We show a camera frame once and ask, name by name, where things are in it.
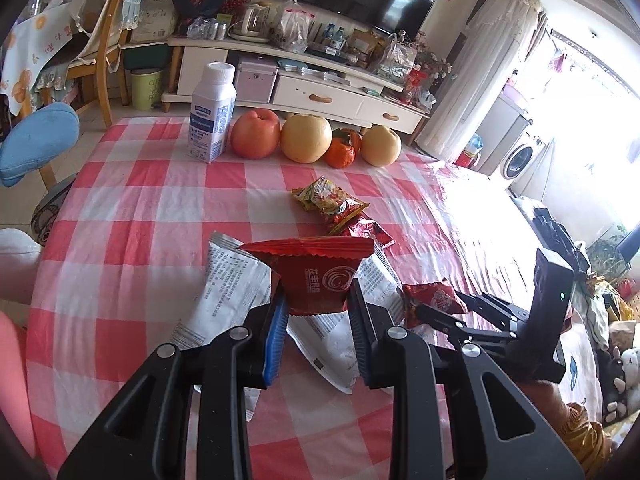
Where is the red plastic bag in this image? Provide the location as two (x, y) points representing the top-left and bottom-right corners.
(402, 70), (431, 106)

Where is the red instant tea packet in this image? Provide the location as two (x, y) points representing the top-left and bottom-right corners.
(327, 210), (395, 250)

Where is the white curtain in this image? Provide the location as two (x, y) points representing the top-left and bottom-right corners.
(415, 0), (551, 163)

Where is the fruit print cloth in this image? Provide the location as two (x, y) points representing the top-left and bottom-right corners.
(0, 0), (76, 116)

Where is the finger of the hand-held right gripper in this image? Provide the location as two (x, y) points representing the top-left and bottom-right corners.
(414, 304), (516, 348)
(456, 294), (530, 333)

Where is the dried flower bunch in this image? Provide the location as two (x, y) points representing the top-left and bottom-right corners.
(412, 30), (453, 78)

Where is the white milk bottle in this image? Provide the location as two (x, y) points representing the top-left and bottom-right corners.
(188, 62), (237, 164)

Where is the blue cushioned chair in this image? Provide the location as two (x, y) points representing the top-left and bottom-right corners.
(0, 101), (81, 246)

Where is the white washing machine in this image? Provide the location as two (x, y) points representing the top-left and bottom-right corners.
(497, 130), (556, 196)

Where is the brown paper bag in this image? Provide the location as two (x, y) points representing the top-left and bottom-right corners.
(347, 27), (383, 63)

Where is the pink metal case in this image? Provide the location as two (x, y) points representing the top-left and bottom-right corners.
(235, 55), (280, 105)

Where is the white TV cabinet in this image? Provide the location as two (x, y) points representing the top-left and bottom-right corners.
(161, 35), (433, 136)

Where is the wooden chair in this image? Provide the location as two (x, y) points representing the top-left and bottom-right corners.
(65, 0), (132, 128)

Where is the green trash bin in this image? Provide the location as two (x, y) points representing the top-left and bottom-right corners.
(129, 67), (163, 112)

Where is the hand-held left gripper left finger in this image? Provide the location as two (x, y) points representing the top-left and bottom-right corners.
(57, 290), (291, 480)

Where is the yellow pear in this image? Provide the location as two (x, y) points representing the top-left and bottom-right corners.
(361, 125), (402, 167)
(280, 114), (333, 164)

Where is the red white checked tablecloth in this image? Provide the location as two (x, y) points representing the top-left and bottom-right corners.
(25, 116), (603, 480)

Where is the red apple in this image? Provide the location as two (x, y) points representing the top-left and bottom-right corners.
(230, 108), (282, 160)

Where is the person's right forearm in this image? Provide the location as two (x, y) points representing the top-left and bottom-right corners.
(517, 380), (618, 478)

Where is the tangerine with green leaf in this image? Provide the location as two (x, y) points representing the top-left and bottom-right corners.
(322, 137), (358, 170)

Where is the clear plastic food bag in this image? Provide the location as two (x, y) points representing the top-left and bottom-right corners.
(270, 0), (312, 55)

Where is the grey foil pouch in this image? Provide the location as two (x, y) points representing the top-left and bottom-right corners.
(171, 231), (405, 395)

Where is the pack of small bottles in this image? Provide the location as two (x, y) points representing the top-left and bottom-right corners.
(187, 16), (233, 41)

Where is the cardboard box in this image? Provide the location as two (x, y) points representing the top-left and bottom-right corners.
(131, 0), (178, 43)

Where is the white electric kettle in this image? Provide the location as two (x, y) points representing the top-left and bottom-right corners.
(230, 2), (273, 41)

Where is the stuffed toy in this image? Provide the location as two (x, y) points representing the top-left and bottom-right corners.
(597, 345), (640, 426)

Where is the small red snack packet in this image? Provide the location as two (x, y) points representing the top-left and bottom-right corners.
(401, 281), (468, 330)

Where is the dark cloth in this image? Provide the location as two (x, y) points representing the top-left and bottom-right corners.
(531, 205), (593, 273)

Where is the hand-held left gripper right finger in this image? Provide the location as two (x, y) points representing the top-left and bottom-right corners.
(347, 277), (586, 480)

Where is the yellow red snack wrapper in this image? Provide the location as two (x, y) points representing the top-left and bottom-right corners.
(291, 176), (370, 223)

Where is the crinkled plastic bag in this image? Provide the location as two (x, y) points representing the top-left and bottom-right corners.
(370, 32), (418, 81)

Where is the red foil snack wrapper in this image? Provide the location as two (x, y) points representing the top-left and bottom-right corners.
(235, 236), (376, 317)

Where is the white stool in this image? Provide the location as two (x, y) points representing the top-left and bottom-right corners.
(0, 227), (43, 306)

